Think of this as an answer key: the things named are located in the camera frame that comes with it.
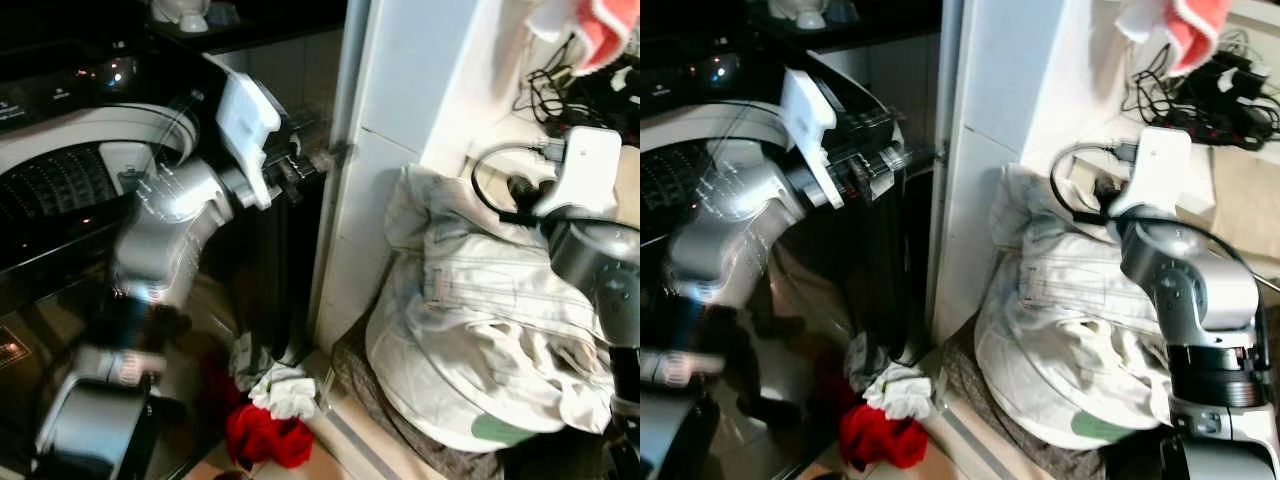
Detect black top-load washing machine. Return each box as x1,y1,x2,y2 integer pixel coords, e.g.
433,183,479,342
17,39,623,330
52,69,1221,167
640,38,939,480
0,38,336,480

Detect red cloth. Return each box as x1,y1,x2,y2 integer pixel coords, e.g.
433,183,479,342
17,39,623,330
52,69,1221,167
837,404,930,472
224,400,317,472

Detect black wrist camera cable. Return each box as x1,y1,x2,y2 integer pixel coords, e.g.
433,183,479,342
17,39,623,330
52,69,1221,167
1049,142,1143,228
471,142,573,228

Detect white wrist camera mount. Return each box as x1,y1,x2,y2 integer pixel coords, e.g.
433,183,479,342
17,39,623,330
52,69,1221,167
779,67,840,210
214,72,284,212
1108,126,1194,223
533,126,624,223

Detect grey laundry basket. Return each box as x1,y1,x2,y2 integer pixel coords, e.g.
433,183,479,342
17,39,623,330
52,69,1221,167
938,325,1181,480
328,325,613,480

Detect small white cloth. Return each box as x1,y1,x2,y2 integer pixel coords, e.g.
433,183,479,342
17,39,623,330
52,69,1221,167
861,361,938,422
246,361,321,422

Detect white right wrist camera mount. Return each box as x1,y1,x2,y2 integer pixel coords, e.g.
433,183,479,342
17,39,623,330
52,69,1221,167
533,126,624,223
1108,126,1194,223

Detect tangled black cables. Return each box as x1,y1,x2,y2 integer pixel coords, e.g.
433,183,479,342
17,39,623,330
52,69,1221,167
1122,28,1280,153
514,38,641,136

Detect white jacket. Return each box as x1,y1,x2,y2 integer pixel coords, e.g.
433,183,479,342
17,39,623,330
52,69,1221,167
364,163,617,453
974,163,1183,453

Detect white hanging cloth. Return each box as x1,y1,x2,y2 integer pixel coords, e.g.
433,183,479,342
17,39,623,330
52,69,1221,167
524,0,591,46
1114,0,1181,46

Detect pink towel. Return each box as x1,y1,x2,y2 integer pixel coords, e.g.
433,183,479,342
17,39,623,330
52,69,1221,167
574,0,641,77
1164,0,1234,78

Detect white ceramic figure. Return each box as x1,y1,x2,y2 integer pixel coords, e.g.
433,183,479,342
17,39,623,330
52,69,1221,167
148,0,243,33
764,0,861,33

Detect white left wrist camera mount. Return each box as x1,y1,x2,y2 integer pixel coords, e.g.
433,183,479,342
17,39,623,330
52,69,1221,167
214,72,284,212
779,67,840,210

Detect white cabinet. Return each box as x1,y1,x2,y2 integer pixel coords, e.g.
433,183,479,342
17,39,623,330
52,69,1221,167
922,0,1156,349
308,0,566,353

